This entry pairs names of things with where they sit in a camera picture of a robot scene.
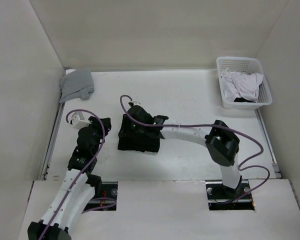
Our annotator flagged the black tank top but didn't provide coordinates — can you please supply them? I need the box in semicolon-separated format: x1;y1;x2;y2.
117;114;160;153

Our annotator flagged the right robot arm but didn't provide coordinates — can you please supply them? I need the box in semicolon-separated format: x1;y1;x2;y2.
118;105;242;198

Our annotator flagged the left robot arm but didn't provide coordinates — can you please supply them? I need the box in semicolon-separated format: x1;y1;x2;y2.
27;112;112;240

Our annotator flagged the folded grey tank top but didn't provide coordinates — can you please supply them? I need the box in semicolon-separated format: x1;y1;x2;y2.
59;68;95;104

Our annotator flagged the white tank top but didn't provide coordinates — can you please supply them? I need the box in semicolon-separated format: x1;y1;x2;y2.
220;69;264;102

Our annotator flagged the white plastic basket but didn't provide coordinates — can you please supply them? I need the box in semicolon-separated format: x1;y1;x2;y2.
216;56;273;110

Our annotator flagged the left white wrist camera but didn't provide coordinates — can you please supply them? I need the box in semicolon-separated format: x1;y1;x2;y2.
70;111;91;130

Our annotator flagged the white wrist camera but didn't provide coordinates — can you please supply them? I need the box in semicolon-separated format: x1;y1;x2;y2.
128;101;141;107
70;111;91;130

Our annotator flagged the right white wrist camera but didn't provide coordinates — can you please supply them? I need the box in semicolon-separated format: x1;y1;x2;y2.
128;101;141;107

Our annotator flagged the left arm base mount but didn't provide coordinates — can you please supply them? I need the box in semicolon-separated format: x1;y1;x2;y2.
83;182;118;212

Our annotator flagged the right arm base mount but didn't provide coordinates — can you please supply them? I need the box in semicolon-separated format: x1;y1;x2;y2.
205;180;255;211

